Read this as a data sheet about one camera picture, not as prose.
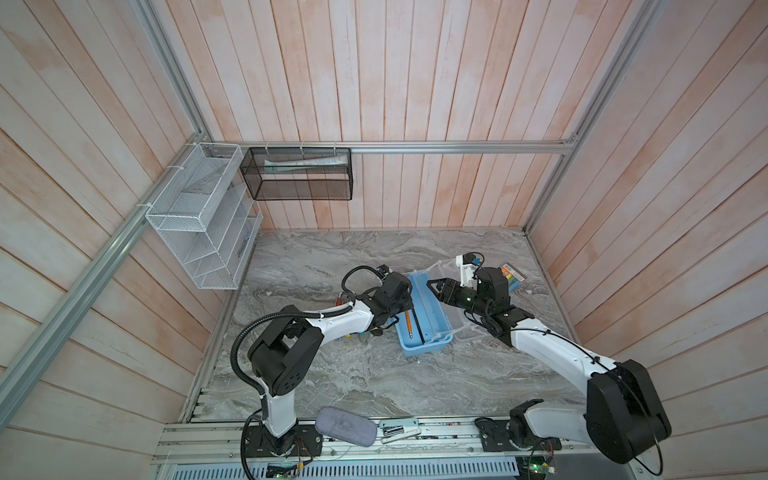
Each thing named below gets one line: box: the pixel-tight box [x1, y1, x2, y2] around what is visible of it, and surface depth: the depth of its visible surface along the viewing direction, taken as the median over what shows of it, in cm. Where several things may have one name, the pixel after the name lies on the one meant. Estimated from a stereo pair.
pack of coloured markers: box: [500, 262, 527, 292], surface depth 107 cm
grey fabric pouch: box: [315, 406, 378, 448], surface depth 74 cm
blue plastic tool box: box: [394, 270, 454, 357], surface depth 89 cm
